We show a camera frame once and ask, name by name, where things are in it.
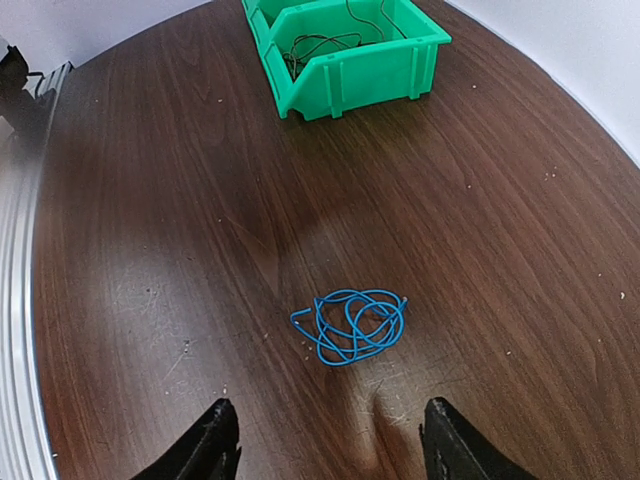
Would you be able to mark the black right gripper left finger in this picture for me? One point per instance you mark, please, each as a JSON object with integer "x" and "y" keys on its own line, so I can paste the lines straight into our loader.
{"x": 209, "y": 449}

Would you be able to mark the green plastic bin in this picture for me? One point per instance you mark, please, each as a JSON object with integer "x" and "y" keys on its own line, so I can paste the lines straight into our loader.
{"x": 270, "y": 8}
{"x": 324, "y": 58}

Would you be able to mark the green plastic bin right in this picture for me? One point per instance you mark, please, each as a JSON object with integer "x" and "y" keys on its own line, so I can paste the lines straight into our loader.
{"x": 324, "y": 58}

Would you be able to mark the aluminium front rail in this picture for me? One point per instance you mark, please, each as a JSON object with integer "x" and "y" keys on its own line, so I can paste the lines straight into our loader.
{"x": 26, "y": 451}

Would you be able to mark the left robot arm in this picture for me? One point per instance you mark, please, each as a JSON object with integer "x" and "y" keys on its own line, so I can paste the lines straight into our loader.
{"x": 25, "y": 113}

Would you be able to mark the green plastic bin middle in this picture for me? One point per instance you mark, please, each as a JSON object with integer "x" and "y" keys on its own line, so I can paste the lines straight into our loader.
{"x": 270, "y": 8}

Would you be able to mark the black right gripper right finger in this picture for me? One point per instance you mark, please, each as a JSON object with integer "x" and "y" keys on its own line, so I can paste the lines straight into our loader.
{"x": 454, "y": 449}

